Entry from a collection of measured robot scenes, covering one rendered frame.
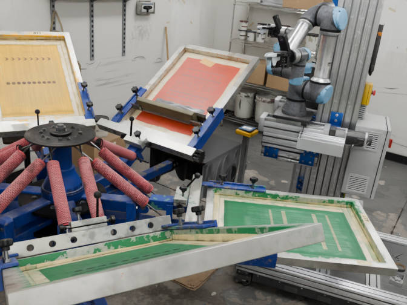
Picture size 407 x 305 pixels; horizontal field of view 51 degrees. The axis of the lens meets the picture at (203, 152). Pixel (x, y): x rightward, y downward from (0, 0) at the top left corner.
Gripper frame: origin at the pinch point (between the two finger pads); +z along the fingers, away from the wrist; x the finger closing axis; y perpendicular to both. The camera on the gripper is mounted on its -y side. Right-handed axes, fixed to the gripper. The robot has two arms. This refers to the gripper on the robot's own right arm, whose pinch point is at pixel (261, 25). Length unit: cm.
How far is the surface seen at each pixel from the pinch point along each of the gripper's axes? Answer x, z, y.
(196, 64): -86, -15, 11
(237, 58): -72, -38, 5
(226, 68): -79, -35, 10
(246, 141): -50, -30, 75
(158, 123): -132, -30, 33
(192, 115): -127, -55, 22
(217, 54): -76, -24, 4
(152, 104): -133, -28, 22
